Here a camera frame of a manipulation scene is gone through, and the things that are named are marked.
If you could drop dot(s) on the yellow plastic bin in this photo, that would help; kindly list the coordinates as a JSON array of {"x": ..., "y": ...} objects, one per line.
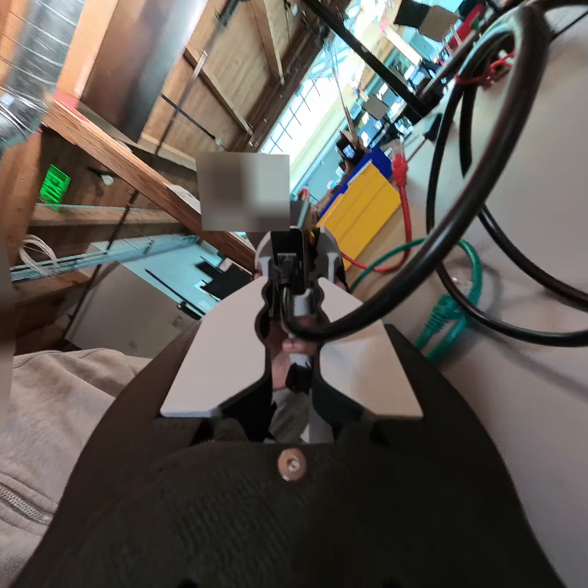
[{"x": 367, "y": 206}]

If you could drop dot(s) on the green exit sign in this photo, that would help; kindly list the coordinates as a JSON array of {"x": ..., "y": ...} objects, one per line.
[{"x": 55, "y": 186}]

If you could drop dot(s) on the blue plastic bin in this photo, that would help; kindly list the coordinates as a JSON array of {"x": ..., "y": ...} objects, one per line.
[{"x": 381, "y": 160}]

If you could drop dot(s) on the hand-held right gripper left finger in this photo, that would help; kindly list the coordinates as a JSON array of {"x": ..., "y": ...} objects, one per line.
[{"x": 220, "y": 358}]

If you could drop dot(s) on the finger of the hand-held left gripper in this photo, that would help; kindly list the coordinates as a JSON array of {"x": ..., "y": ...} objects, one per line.
[
  {"x": 264, "y": 257},
  {"x": 331, "y": 257}
]

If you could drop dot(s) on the black network adapter box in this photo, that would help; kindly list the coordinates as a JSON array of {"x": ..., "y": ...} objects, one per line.
[{"x": 294, "y": 248}]

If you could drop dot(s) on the red twist tie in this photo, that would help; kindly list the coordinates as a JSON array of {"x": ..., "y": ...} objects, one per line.
[{"x": 487, "y": 73}]

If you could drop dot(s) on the person's left hand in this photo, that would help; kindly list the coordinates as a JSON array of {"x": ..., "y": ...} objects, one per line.
[{"x": 281, "y": 337}]

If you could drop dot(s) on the wooden ceiling beam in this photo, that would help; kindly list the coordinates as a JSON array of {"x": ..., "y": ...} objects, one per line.
[{"x": 138, "y": 174}]

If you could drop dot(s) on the silver air duct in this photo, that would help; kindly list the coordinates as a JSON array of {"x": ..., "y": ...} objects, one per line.
[{"x": 32, "y": 59}]

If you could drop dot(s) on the black steel column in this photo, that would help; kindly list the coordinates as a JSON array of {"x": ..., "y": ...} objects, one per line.
[{"x": 363, "y": 55}]

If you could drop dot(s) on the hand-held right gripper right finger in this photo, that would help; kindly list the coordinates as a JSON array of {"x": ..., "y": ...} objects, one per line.
[{"x": 367, "y": 376}]

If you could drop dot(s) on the person's left forearm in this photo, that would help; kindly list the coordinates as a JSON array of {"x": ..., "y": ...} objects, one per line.
[{"x": 287, "y": 413}]

